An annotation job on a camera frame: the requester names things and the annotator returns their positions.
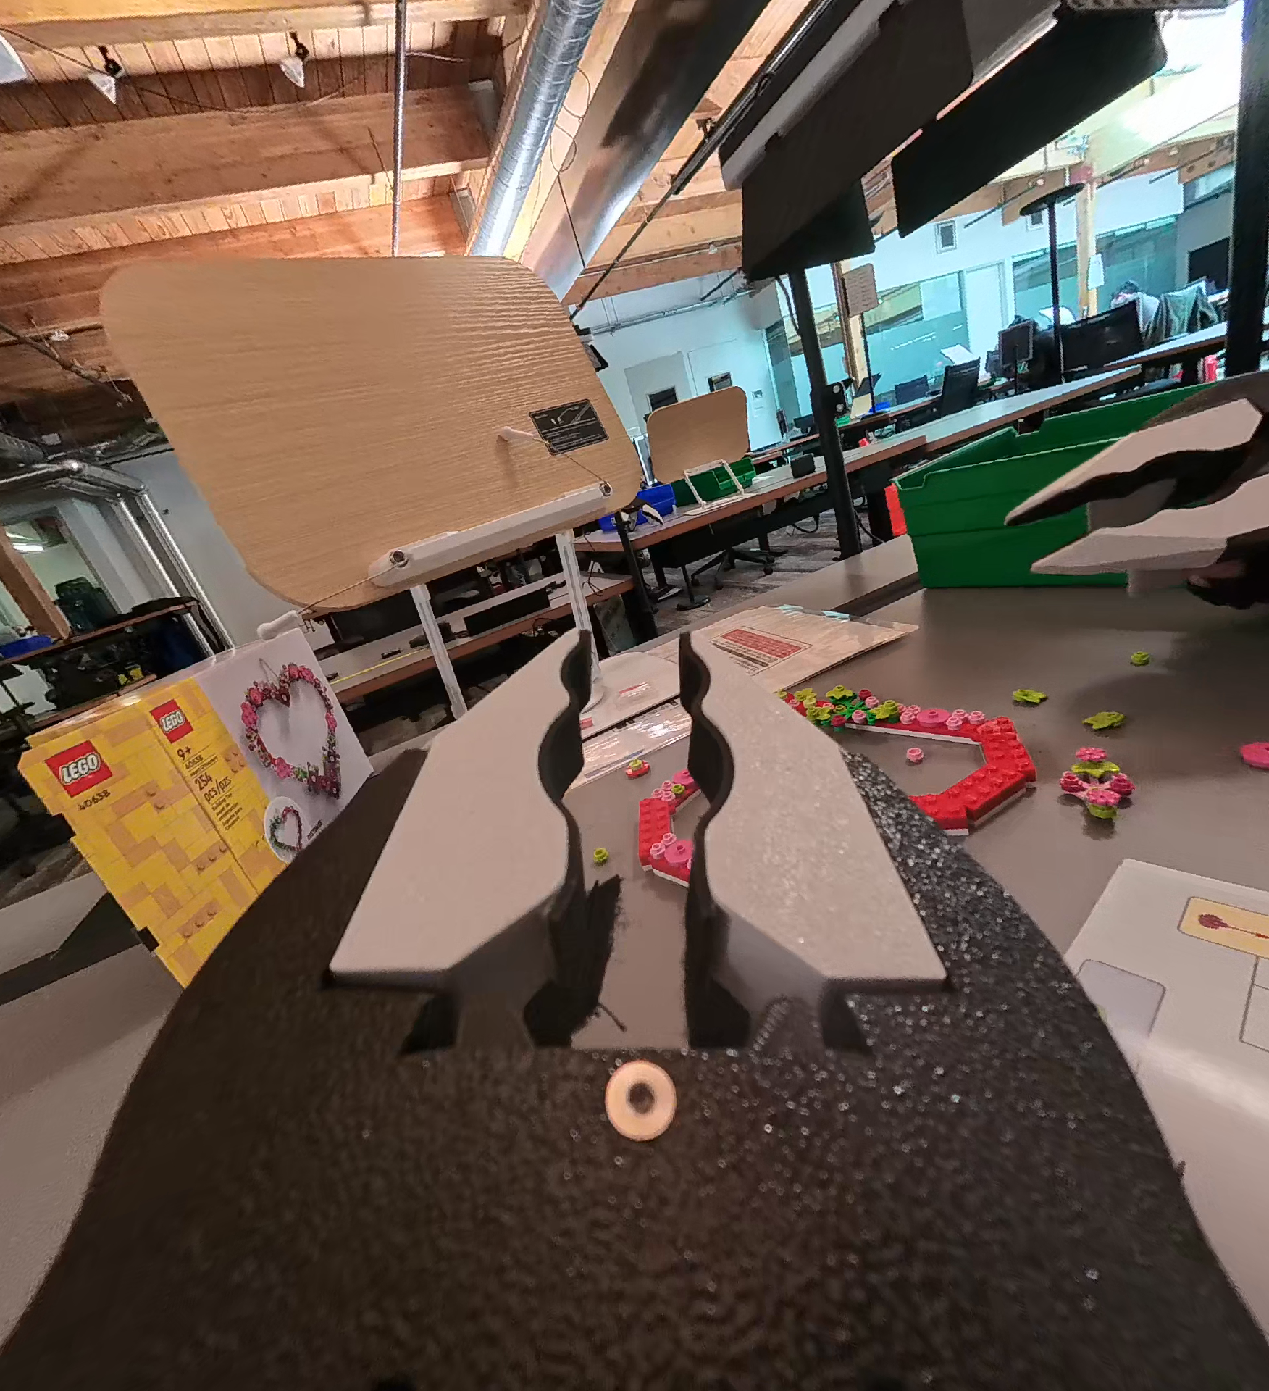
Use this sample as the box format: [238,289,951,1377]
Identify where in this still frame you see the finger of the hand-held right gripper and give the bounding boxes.
[1007,397,1269,529]
[1031,470,1269,597]

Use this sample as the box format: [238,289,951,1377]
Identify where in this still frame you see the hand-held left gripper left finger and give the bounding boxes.
[328,628,621,1051]

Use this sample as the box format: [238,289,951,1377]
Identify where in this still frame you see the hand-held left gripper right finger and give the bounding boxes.
[679,632,952,1048]

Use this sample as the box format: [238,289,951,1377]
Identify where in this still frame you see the red lego heart frame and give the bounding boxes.
[638,684,1039,887]

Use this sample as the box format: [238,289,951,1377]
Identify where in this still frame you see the pink branch piece with flowers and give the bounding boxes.
[1058,745,1136,819]

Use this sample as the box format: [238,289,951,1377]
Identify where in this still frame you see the yellow lego box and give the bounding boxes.
[18,635,376,988]

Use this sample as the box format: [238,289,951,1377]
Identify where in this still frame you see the lego instruction booklet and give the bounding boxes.
[1064,858,1269,1387]

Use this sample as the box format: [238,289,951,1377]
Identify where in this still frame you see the green plastic bin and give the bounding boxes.
[893,383,1245,591]

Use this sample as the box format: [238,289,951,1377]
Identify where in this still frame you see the long office desk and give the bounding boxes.
[574,364,1148,567]

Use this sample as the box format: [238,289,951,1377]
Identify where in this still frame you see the laminated printed paper sheet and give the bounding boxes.
[574,604,922,790]

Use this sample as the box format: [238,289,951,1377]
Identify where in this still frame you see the black pole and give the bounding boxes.
[1225,0,1269,377]
[787,265,866,561]

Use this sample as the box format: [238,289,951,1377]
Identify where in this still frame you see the black overhead panel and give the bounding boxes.
[719,0,1170,284]

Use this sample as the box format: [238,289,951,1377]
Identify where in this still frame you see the wooden book stand white base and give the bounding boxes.
[645,386,757,513]
[101,255,692,752]

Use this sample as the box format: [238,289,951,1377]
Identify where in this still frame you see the silver ceiling duct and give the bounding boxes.
[469,0,609,262]

